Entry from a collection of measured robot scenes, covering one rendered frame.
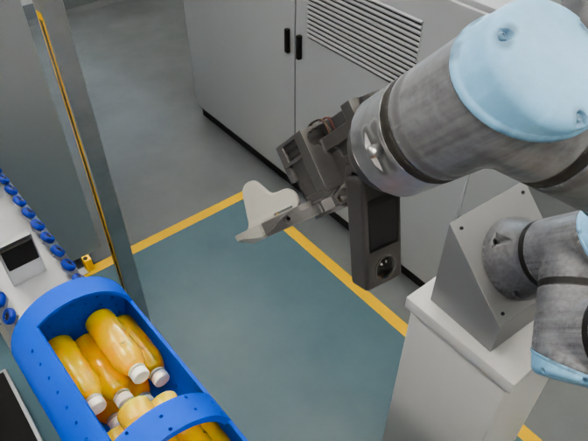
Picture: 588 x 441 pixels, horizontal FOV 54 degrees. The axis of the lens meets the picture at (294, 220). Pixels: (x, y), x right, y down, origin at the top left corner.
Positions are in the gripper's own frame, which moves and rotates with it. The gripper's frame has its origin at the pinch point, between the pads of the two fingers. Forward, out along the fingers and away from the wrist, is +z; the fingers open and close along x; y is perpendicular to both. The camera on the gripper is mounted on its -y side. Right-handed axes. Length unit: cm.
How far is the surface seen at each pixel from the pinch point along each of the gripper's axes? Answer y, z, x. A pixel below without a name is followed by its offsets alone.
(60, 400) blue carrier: -13, 70, 25
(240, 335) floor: -37, 198, -63
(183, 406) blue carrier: -23, 55, 7
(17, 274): 20, 128, 18
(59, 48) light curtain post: 68, 95, -11
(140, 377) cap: -17, 74, 9
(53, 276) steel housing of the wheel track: 15, 128, 9
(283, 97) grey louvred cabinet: 63, 197, -139
